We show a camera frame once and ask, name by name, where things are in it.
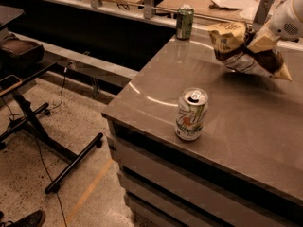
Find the brown chip bag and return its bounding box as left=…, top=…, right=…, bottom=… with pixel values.
left=206, top=22, right=292, bottom=81

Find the white 7up soda can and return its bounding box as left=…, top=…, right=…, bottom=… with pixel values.
left=175, top=88, right=208, bottom=141

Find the black rolling desk stand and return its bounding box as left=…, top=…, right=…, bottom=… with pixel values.
left=0, top=61, right=103, bottom=194

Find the dark bag on desk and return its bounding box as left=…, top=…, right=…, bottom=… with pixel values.
left=0, top=34, right=45, bottom=73

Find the green soda can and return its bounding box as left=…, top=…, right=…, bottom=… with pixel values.
left=176, top=4, right=194, bottom=40

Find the grey metal bracket middle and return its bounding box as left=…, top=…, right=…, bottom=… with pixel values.
left=144, top=0, right=154, bottom=19

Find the grey drawer cabinet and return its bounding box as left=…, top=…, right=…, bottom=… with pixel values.
left=106, top=120, right=303, bottom=227

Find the white paper sheet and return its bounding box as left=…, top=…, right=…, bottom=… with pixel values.
left=210, top=0, right=258, bottom=9

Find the black shoe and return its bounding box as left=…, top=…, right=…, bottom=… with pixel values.
left=0, top=210, right=45, bottom=227

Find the grey metal bracket right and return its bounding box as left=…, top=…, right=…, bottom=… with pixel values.
left=253, top=0, right=274, bottom=25

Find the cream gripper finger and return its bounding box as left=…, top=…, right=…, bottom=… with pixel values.
left=247, top=22, right=280, bottom=53

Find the smartphone on desk edge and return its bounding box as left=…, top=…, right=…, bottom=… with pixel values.
left=0, top=75, right=22, bottom=96

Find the black floor cable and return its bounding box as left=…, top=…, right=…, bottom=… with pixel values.
left=0, top=64, right=70, bottom=227

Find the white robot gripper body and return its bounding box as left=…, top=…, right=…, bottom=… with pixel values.
left=269, top=0, right=303, bottom=41

